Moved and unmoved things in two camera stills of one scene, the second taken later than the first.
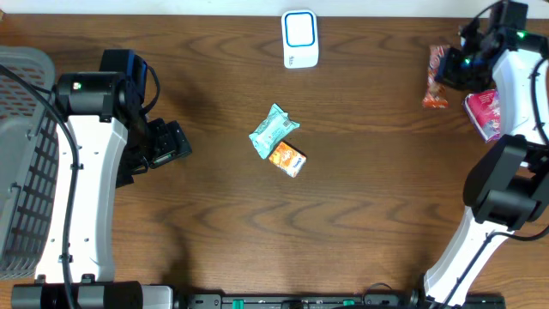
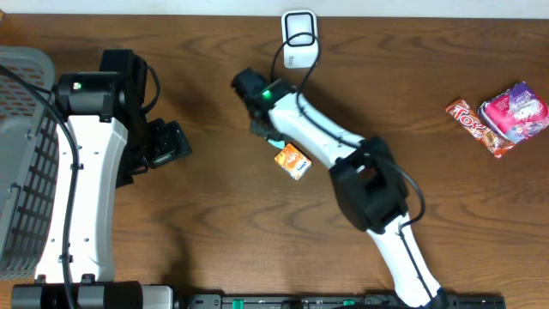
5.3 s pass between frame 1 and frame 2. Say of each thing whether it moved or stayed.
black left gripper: stayed
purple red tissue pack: moved
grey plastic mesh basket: stayed
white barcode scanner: stayed
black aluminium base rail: stayed
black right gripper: moved
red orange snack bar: moved
